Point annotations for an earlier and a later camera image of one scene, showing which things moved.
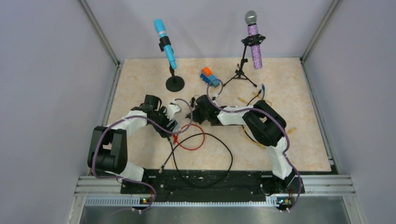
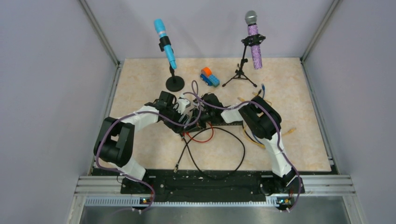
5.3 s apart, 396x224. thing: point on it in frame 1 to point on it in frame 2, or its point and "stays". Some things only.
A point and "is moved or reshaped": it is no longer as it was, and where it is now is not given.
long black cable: x=176 y=165 to x=175 y=167
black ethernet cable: x=259 y=92 stays
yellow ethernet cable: x=244 y=135 stays
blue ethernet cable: x=263 y=87 stays
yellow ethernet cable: x=289 y=131 stays
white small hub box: x=174 y=126 is moved or reshaped
